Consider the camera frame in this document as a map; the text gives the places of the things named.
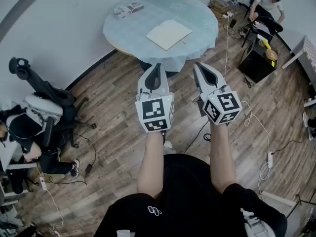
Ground black cabinet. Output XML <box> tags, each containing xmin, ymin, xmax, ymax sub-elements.
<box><xmin>237</xmin><ymin>36</ymin><xmax>278</xmax><ymax>83</ymax></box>

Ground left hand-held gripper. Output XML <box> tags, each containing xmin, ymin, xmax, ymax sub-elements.
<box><xmin>135</xmin><ymin>63</ymin><xmax>175</xmax><ymax>133</ymax></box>

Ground white desk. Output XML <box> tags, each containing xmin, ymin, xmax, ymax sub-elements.
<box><xmin>281</xmin><ymin>35</ymin><xmax>316</xmax><ymax>70</ymax></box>

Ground cardboard boxes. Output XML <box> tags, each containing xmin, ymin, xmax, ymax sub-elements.
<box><xmin>209</xmin><ymin>0</ymin><xmax>233</xmax><ymax>19</ymax></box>

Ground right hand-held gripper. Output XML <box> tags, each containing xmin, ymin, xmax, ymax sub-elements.
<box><xmin>193</xmin><ymin>62</ymin><xmax>242</xmax><ymax>126</ymax></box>

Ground white metal frame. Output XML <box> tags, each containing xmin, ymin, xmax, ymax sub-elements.
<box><xmin>261</xmin><ymin>191</ymin><xmax>301</xmax><ymax>222</ymax></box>

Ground person's left forearm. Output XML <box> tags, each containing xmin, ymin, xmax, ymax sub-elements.
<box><xmin>136</xmin><ymin>131</ymin><xmax>165</xmax><ymax>199</ymax></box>

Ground person's right forearm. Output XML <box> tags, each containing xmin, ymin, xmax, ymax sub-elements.
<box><xmin>209</xmin><ymin>123</ymin><xmax>237</xmax><ymax>196</ymax></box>

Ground red and white printed box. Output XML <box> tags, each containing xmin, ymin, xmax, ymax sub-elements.
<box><xmin>126</xmin><ymin>0</ymin><xmax>145</xmax><ymax>16</ymax></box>

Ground grey worn pack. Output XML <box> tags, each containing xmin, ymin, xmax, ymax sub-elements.
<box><xmin>240</xmin><ymin>207</ymin><xmax>273</xmax><ymax>237</ymax></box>

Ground black metal chair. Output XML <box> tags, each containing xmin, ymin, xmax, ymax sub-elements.
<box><xmin>241</xmin><ymin>15</ymin><xmax>284</xmax><ymax>48</ymax></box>

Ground round table base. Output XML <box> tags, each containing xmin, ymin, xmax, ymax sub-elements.
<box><xmin>140</xmin><ymin>58</ymin><xmax>181</xmax><ymax>79</ymax></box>

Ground white looped cable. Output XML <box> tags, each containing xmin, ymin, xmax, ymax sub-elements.
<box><xmin>240</xmin><ymin>100</ymin><xmax>272</xmax><ymax>195</ymax></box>

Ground light blue tablecloth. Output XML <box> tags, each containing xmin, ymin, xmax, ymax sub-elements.
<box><xmin>102</xmin><ymin>0</ymin><xmax>219</xmax><ymax>66</ymax></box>

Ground person's white shoe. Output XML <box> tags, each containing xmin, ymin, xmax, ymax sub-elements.
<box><xmin>163</xmin><ymin>140</ymin><xmax>177</xmax><ymax>155</ymax></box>

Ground black office chair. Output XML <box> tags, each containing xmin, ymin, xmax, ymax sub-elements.
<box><xmin>8</xmin><ymin>56</ymin><xmax>97</xmax><ymax>148</ymax></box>

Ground person's black shirt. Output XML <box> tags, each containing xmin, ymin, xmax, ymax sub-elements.
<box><xmin>93</xmin><ymin>153</ymin><xmax>288</xmax><ymax>237</ymax></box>

